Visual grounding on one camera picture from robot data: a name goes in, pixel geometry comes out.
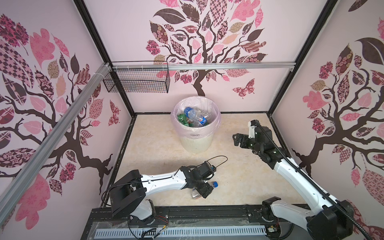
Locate blue cap clear bottle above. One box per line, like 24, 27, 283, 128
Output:
189, 181, 219, 200

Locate pepsi label clear bottle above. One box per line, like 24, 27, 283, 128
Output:
196, 113, 210, 126

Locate blue label bottle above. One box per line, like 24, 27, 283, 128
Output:
184, 107, 204, 121

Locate green sprite bottle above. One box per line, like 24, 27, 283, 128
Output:
178, 114, 189, 127

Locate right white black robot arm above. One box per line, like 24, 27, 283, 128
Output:
233, 120, 354, 240

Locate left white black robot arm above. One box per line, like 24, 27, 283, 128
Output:
108, 161, 217, 222

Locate white ribbed trash bin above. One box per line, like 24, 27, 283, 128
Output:
180, 135, 214, 154

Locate pink plastic bin liner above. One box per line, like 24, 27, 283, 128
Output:
171, 96, 221, 139

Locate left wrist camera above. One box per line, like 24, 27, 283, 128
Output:
198, 161, 217, 181

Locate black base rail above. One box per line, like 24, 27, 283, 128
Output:
81, 205, 311, 240

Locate white slotted cable duct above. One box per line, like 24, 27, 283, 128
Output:
93, 226, 267, 240

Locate aluminium rail back wall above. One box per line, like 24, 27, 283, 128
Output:
113, 62, 296, 71

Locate aluminium rail wall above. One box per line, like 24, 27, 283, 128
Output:
113, 62, 296, 71
1, 63, 111, 224

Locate black wire mesh basket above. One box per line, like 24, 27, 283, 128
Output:
103, 60, 171, 94

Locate aluminium rail left wall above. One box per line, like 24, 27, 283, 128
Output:
1, 63, 111, 224

